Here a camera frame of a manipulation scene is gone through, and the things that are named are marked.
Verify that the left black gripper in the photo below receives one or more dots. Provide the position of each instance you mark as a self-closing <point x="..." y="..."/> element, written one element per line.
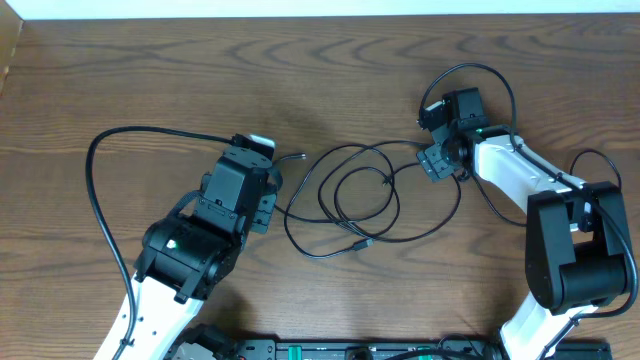
<point x="267" y="211"/>

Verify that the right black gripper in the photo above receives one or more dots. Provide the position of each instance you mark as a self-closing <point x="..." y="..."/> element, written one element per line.
<point x="433" y="164"/>

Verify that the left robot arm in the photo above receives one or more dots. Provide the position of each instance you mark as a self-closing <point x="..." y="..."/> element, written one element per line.
<point x="191" y="250"/>

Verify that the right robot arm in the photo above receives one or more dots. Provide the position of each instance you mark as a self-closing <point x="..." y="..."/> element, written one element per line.
<point x="578" y="255"/>

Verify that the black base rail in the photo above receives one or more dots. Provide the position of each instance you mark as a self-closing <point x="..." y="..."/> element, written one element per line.
<point x="208" y="342"/>

